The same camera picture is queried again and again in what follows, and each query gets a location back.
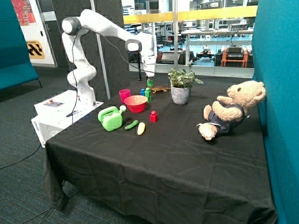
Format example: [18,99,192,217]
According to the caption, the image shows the black tablecloth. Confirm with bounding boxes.
[42,85,277,224]

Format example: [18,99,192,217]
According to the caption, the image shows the yellow toy corn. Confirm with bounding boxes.
[137,122,146,135]

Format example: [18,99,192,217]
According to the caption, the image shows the teal partition panel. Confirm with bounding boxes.
[252,0,299,224]

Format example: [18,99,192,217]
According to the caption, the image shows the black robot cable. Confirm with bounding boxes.
[66,27,156,124]

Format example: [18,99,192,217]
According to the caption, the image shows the brown toy lizard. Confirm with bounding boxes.
[149,86,171,93]

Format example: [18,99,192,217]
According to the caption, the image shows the potted green plant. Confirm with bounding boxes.
[168,63,203,105]

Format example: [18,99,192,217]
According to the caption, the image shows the red plastic bowl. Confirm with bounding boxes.
[124,95,148,113]

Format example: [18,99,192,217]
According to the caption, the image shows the green toy watering can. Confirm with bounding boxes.
[98,105,126,132]

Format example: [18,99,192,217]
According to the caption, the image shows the teal bench seat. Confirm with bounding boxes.
[0,0,39,90]

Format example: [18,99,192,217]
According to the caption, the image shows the pink plastic cup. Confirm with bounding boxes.
[119,89,131,103]

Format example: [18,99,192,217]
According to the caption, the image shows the blue block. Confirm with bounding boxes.
[140,89,145,96]

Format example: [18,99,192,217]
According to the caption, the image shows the green block with stud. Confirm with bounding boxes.
[145,88,150,97]

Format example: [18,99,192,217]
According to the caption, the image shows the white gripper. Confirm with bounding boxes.
[142,57,156,77]

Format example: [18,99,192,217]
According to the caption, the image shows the brown teddy bear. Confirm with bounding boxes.
[197,81,266,140]

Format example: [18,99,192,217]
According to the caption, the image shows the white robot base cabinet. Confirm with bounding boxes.
[31,90,103,147]

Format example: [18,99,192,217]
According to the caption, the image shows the red block with stud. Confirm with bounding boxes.
[150,111,158,122]

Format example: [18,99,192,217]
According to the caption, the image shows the green toy cucumber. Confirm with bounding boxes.
[125,120,139,130]

